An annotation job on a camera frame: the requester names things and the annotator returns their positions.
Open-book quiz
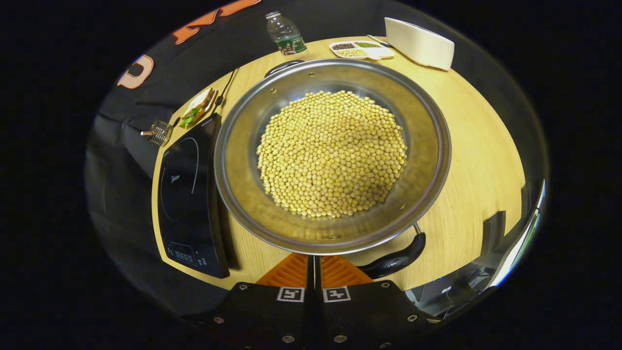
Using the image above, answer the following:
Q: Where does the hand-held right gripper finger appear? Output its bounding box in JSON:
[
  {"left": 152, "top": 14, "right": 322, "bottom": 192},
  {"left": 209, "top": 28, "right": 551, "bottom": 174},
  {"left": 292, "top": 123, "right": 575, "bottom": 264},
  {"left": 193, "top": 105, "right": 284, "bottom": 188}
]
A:
[
  {"left": 315, "top": 254, "right": 440, "bottom": 350},
  {"left": 187, "top": 253, "right": 314, "bottom": 350}
]

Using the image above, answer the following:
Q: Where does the large pile of yellow soybeans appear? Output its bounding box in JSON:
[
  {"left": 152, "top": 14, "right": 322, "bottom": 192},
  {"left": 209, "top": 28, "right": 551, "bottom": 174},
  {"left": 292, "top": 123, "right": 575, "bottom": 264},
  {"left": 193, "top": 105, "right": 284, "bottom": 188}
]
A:
[{"left": 256, "top": 90, "right": 408, "bottom": 218}]

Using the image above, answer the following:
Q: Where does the black induction cooktop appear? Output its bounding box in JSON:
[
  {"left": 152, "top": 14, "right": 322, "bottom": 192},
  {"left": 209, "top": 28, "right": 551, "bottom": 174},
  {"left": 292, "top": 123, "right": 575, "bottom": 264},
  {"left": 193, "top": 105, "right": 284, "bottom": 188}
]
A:
[{"left": 156, "top": 113, "right": 230, "bottom": 279}]

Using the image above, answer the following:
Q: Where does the steel pot with black handles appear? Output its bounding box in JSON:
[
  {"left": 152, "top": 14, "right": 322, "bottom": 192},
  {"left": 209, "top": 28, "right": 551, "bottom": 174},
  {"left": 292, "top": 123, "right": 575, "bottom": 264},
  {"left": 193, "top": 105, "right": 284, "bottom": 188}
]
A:
[{"left": 214, "top": 58, "right": 452, "bottom": 280}]

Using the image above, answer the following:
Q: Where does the sandwich on white plate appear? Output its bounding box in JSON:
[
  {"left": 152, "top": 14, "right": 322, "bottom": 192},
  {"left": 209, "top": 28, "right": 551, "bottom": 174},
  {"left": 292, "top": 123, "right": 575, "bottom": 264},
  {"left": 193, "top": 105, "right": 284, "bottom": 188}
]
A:
[{"left": 179, "top": 87, "right": 218, "bottom": 129}]

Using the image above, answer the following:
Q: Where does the white divided bean dish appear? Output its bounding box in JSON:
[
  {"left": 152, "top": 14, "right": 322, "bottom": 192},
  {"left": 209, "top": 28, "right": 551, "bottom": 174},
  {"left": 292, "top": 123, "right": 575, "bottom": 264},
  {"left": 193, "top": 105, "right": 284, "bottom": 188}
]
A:
[{"left": 329, "top": 40, "right": 395, "bottom": 61}]

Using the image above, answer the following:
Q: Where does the clear plastic water bottle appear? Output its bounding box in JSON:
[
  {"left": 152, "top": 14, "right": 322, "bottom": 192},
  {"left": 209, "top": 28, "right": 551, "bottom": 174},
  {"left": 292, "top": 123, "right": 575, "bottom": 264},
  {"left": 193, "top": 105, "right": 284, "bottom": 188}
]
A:
[{"left": 265, "top": 11, "right": 308, "bottom": 56}]

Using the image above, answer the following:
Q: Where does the white knife block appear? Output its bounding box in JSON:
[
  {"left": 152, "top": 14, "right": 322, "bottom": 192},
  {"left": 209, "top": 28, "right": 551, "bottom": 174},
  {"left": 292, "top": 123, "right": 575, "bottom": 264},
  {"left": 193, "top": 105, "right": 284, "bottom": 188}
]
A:
[{"left": 384, "top": 17, "right": 455, "bottom": 71}]

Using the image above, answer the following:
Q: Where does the black power cable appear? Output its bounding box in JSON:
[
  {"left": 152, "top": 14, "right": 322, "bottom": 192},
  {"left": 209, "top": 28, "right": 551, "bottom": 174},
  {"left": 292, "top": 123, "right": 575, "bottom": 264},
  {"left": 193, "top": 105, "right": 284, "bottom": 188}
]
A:
[{"left": 214, "top": 68, "right": 240, "bottom": 107}]

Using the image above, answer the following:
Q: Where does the wire mesh holder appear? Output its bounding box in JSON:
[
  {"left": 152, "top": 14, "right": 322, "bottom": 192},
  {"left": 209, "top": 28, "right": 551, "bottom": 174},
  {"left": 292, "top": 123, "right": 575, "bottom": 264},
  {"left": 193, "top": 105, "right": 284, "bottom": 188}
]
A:
[{"left": 141, "top": 120, "right": 173, "bottom": 146}]

